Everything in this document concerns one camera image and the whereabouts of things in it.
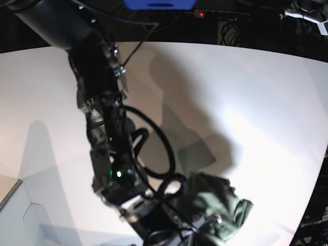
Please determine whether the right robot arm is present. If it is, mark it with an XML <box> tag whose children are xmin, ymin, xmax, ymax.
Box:
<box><xmin>1</xmin><ymin>1</ymin><xmax>204</xmax><ymax>245</ymax></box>

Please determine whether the blue box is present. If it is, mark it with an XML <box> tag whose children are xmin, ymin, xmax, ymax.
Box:
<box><xmin>124</xmin><ymin>0</ymin><xmax>196</xmax><ymax>10</ymax></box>

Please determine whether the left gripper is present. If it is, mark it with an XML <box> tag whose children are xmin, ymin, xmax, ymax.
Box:
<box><xmin>280</xmin><ymin>0</ymin><xmax>327</xmax><ymax>35</ymax></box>

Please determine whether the green t-shirt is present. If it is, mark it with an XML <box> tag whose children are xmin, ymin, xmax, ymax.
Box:
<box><xmin>169</xmin><ymin>172</ymin><xmax>254</xmax><ymax>246</ymax></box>

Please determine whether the black power strip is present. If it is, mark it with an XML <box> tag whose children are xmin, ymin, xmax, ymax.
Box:
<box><xmin>193</xmin><ymin>9</ymin><xmax>251</xmax><ymax>22</ymax></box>

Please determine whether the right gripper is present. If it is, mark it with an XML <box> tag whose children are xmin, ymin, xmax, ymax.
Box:
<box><xmin>117</xmin><ymin>194</ymin><xmax>206</xmax><ymax>246</ymax></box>

